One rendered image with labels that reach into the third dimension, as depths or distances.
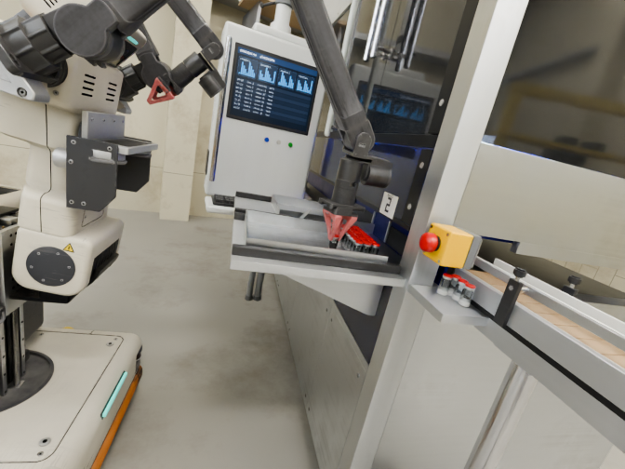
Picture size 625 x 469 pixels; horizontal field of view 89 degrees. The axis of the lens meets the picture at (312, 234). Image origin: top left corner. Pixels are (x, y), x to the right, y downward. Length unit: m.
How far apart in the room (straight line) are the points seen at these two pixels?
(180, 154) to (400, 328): 3.31
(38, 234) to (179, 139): 2.93
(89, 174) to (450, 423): 1.14
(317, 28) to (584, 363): 0.72
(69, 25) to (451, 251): 0.77
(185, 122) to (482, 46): 3.32
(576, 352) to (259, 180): 1.37
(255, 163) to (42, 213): 0.94
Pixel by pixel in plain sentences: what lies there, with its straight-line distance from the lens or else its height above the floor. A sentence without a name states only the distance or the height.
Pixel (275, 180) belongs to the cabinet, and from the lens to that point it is 1.66.
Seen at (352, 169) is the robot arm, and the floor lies 1.10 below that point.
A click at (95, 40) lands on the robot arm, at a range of 0.73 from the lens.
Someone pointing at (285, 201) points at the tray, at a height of 0.90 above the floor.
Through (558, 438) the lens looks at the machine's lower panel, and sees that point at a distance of 1.49.
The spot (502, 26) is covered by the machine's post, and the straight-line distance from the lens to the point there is 0.80.
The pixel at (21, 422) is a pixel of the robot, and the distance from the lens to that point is 1.25.
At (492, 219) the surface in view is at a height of 1.06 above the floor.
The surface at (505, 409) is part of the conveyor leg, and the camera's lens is 0.80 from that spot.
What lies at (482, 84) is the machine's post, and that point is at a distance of 0.77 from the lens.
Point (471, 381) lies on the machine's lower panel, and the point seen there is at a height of 0.61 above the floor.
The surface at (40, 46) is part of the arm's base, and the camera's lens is 0.78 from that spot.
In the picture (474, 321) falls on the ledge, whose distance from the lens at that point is 0.73.
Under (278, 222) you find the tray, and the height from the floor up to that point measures 0.89.
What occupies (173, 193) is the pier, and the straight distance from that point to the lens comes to 3.89.
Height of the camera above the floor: 1.13
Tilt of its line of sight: 15 degrees down
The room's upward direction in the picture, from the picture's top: 12 degrees clockwise
